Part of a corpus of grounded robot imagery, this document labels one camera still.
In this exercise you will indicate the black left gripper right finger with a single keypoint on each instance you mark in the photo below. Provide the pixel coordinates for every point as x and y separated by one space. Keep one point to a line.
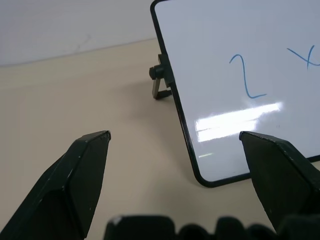
280 180

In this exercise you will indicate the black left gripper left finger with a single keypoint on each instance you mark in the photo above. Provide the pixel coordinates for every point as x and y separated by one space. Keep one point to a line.
62 190

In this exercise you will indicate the black-framed whiteboard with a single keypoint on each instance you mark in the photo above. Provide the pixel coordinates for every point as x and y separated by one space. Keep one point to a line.
237 87

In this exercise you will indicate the black whiteboard stand leg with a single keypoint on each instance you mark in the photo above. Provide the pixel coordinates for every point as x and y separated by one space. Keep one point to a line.
158 80

